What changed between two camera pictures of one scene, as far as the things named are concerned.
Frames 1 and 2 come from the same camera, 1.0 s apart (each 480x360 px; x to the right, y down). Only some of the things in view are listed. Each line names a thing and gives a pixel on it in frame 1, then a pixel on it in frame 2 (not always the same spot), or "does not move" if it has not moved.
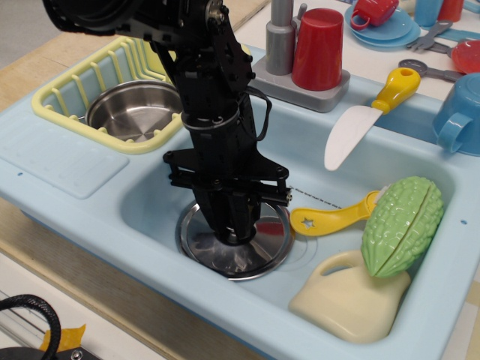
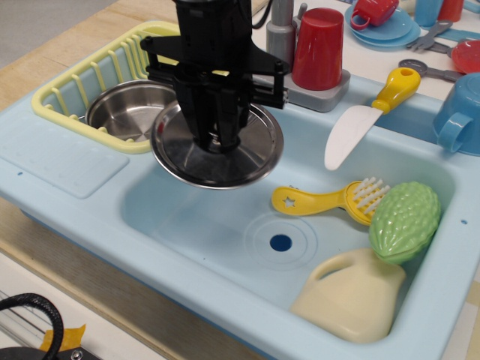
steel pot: x=135 y=109 does not move
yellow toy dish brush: x=306 y=222 → x=359 y=199
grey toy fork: x=429 y=38 does not move
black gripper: x=229 y=159 → x=214 y=42
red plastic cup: x=318 y=63 does not move
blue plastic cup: x=427 y=11 does not move
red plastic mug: x=378 y=12 does not move
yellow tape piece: x=70 y=338 does not move
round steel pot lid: x=272 y=240 → x=257 y=152
